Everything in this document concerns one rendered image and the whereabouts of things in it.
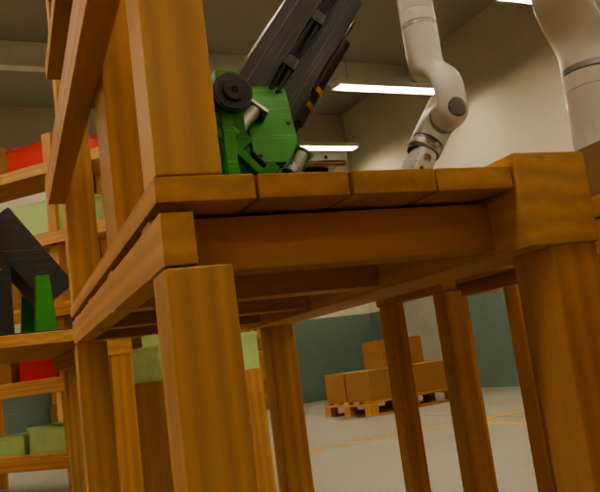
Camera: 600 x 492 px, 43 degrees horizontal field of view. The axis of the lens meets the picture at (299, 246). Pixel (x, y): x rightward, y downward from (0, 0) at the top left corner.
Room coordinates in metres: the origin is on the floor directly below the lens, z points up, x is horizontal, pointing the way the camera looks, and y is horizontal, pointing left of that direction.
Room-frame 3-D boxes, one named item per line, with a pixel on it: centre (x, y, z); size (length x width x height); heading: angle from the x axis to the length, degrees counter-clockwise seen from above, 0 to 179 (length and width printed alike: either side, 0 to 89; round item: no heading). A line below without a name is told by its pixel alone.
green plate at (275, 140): (1.71, 0.04, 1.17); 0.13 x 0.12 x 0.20; 22
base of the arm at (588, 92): (1.51, -0.65, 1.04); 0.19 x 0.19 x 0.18
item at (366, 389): (8.32, -0.77, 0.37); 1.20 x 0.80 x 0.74; 124
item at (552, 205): (1.86, -0.13, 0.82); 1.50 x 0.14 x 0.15; 22
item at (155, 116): (1.64, 0.41, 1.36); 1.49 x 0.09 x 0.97; 22
